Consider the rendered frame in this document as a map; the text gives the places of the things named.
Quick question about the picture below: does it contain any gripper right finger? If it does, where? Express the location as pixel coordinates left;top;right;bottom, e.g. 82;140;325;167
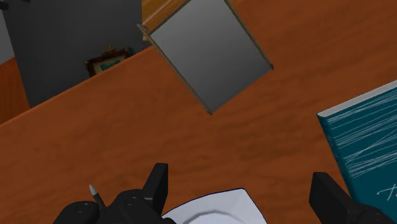
309;172;396;224

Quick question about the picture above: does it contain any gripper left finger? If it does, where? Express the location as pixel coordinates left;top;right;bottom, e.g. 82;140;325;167
52;163;177;224

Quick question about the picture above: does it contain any black pen with white tip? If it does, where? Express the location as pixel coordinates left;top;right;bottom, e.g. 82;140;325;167
88;184;106;209

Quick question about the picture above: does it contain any teal book with white lines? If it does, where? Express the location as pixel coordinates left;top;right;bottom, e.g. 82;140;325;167
316;80;397;215

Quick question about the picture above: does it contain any white plate with dark rim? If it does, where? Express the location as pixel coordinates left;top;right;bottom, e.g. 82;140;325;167
161;187;268;224

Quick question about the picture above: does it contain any dark framed picture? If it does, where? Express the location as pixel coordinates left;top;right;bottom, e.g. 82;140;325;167
85;45;136;78

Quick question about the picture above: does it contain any grey mirror with wooden frame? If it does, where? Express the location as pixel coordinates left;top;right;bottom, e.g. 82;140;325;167
137;0;274;116

